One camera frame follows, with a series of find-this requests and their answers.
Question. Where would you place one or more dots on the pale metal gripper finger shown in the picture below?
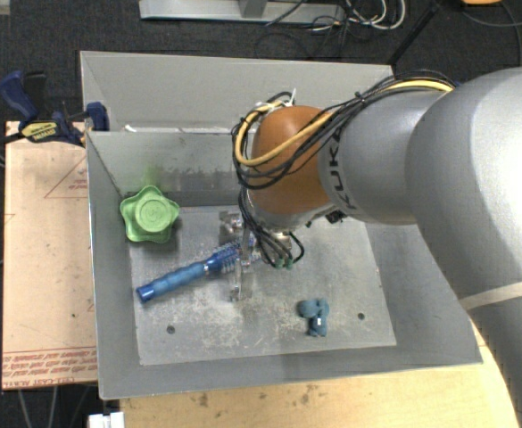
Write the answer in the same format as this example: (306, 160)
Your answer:
(242, 281)
(230, 222)

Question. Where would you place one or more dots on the grey metal bin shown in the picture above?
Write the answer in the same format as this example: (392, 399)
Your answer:
(242, 332)

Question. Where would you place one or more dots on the blue bottle brush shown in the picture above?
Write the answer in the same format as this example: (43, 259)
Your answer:
(178, 278)

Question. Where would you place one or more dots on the blue toy animal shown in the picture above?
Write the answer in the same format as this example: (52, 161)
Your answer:
(315, 315)

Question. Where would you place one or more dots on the green star-shaped cup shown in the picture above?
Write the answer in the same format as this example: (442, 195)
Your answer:
(150, 214)

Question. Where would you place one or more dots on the brown cardboard board red print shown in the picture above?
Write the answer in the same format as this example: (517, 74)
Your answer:
(46, 261)

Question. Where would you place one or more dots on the black cylinder on white bracket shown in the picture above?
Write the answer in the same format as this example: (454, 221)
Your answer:
(334, 216)

